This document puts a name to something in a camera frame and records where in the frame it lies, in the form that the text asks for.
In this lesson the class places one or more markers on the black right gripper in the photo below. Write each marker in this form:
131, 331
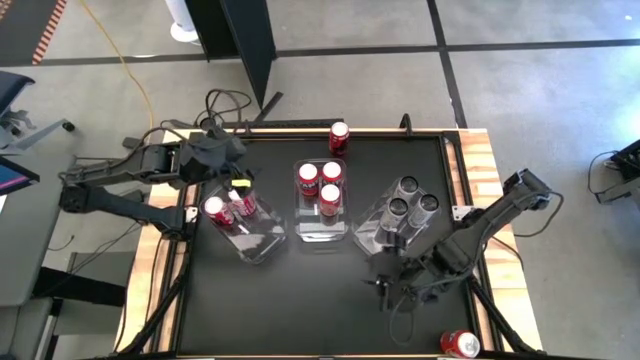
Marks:
412, 290

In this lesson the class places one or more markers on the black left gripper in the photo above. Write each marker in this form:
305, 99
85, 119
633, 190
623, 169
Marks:
212, 155

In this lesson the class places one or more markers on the red Coca-Cola can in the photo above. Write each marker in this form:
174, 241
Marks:
247, 205
457, 342
222, 214

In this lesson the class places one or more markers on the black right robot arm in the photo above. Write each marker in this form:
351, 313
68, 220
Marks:
480, 230

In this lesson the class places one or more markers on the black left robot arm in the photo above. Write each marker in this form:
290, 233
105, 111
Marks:
125, 210

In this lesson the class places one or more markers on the clear plastic storage bin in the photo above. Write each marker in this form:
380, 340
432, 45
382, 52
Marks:
370, 230
260, 240
320, 232

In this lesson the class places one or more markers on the black horizontal bar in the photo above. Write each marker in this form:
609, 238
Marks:
280, 124

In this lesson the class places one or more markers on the black partition panel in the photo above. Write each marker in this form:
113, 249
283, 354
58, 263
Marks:
240, 40

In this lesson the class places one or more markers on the black desk foot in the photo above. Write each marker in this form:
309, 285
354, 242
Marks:
75, 287

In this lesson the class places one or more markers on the grey desk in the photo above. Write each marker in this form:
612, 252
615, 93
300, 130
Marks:
30, 250

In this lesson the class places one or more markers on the monitor with blue screen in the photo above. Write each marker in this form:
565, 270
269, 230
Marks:
12, 177

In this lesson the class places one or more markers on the office chair grey base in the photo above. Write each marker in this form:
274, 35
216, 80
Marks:
12, 87

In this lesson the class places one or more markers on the black mat orange striped edge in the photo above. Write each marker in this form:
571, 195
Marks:
20, 30

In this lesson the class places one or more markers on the silver metal bracket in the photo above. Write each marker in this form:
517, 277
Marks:
460, 213
190, 215

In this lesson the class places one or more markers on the black diagonal frame strut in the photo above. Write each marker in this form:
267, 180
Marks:
500, 320
160, 310

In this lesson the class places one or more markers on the white pedestal base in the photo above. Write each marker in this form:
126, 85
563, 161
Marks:
182, 32

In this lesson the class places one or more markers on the black frame clamp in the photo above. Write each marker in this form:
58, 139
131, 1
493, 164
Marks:
407, 127

